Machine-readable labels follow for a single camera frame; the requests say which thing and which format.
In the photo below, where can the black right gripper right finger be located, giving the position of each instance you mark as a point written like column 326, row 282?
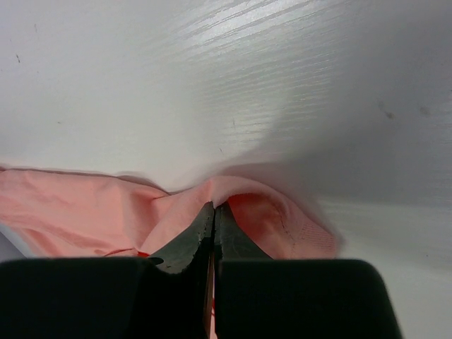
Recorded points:
column 257, row 296

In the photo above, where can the pink t shirt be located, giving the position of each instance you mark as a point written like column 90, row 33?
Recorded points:
column 63, row 215

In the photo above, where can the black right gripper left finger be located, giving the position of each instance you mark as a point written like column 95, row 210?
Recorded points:
column 164, row 295

